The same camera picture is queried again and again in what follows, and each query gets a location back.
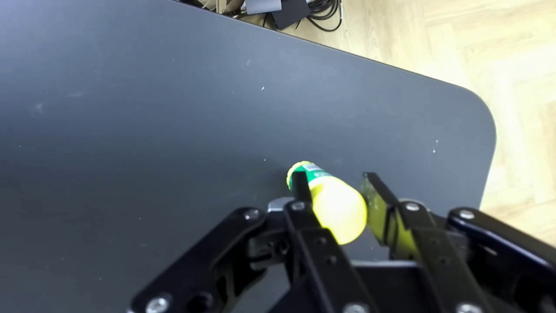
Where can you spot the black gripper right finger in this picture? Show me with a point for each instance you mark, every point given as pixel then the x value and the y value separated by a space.
pixel 440 248

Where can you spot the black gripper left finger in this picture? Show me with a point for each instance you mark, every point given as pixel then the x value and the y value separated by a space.
pixel 313 261

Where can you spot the grey box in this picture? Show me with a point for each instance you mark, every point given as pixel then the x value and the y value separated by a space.
pixel 261 5

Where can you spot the large black power brick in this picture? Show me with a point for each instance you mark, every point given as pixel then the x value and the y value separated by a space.
pixel 287 10

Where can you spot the green yellow plastic toy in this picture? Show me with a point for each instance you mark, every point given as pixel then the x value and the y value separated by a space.
pixel 340 208

